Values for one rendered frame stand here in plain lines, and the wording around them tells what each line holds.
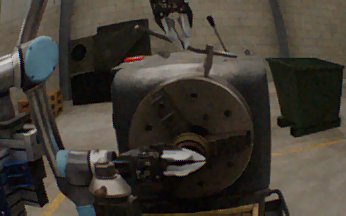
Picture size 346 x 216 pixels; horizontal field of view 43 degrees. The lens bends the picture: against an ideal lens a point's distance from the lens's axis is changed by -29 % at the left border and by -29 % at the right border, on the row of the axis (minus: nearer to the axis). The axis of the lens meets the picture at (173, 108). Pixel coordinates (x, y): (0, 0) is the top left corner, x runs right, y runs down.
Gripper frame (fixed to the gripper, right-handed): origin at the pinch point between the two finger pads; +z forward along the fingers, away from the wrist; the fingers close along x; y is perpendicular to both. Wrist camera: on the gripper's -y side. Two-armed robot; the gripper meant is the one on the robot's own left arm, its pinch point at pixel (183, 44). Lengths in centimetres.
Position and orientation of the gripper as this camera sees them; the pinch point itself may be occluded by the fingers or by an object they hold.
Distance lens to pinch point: 131.0
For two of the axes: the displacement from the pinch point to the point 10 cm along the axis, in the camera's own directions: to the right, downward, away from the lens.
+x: 9.6, -2.4, -1.7
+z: 2.6, 9.6, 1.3
